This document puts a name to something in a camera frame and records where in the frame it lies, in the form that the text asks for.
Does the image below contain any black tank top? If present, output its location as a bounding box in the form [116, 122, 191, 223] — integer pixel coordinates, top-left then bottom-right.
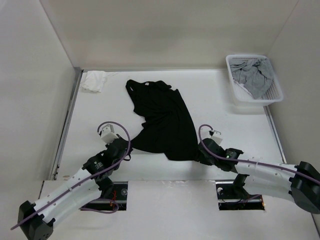
[125, 79, 199, 161]

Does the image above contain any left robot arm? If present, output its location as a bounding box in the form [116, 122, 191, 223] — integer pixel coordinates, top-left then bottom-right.
[17, 138, 132, 240]

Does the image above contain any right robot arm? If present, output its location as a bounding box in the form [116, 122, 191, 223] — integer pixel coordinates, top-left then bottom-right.
[198, 138, 320, 214]

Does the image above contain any white folded tank top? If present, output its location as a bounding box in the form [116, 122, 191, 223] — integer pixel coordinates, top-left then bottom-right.
[80, 70, 107, 93]

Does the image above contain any grey tank top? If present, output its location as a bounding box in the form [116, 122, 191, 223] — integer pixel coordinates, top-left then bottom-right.
[228, 58, 274, 99]

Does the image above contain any white plastic laundry basket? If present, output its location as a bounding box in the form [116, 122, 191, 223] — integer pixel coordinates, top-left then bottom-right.
[225, 54, 284, 107]

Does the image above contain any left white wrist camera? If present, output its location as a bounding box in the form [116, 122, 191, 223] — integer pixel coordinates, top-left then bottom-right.
[99, 124, 119, 145]

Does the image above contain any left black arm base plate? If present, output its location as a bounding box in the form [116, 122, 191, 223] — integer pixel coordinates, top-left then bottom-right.
[81, 181, 129, 212]

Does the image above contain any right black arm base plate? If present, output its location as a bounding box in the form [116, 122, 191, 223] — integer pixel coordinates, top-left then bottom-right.
[215, 181, 265, 211]

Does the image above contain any metal table edge rail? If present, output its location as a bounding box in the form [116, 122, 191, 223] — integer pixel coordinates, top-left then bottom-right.
[48, 67, 84, 180]

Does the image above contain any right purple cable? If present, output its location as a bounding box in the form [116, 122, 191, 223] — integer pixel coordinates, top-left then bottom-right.
[198, 124, 320, 186]

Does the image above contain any purple cable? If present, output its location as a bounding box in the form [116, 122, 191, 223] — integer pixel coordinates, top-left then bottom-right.
[10, 121, 132, 231]
[198, 124, 320, 186]

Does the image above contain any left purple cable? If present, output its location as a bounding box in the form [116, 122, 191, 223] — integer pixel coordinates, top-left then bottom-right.
[10, 121, 132, 231]

